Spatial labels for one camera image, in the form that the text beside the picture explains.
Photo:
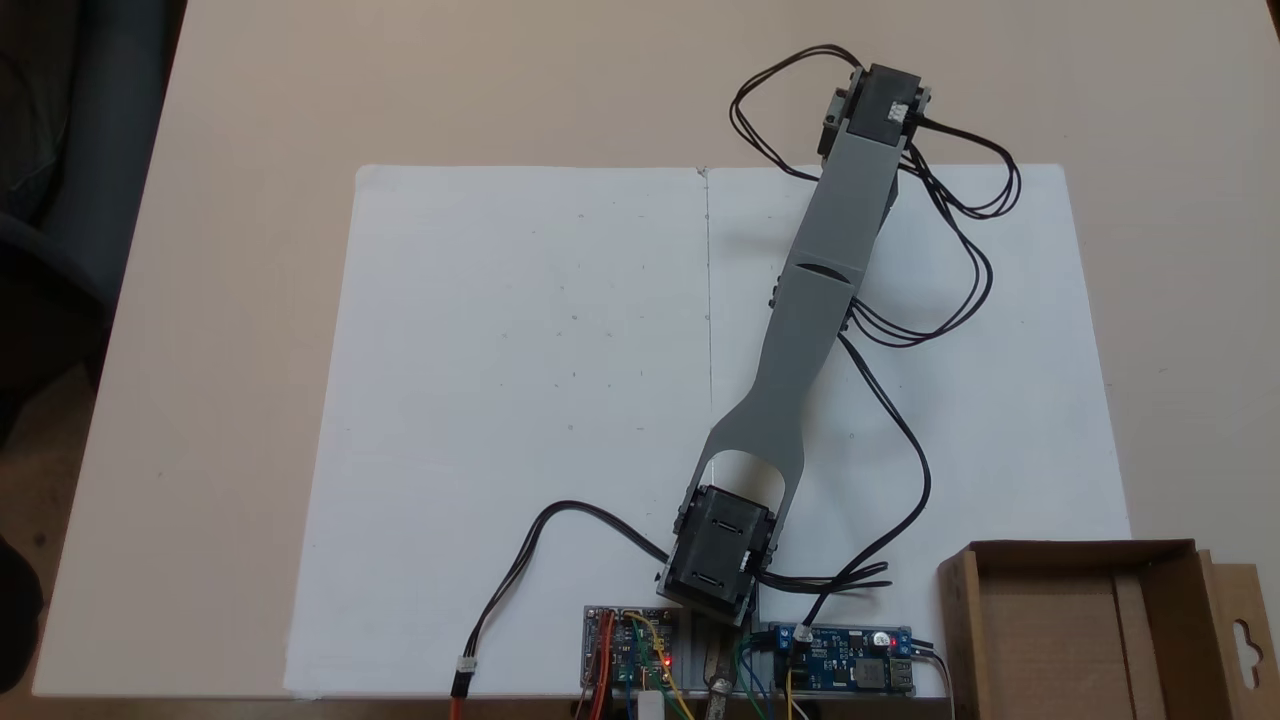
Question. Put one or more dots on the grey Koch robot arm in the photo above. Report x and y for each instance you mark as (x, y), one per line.
(830, 260)

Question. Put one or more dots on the green motor controller board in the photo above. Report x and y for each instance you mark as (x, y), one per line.
(620, 660)

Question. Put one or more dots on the metal table clamp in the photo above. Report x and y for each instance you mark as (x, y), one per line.
(720, 690)

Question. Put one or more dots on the white plastic plug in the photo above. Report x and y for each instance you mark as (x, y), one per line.
(651, 706)

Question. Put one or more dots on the blue power converter board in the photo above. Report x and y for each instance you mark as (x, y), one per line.
(850, 670)

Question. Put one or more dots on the brown cardboard box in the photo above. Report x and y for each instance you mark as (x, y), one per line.
(1050, 640)

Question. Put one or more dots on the grey upholstered chair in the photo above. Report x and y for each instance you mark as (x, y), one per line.
(100, 200)

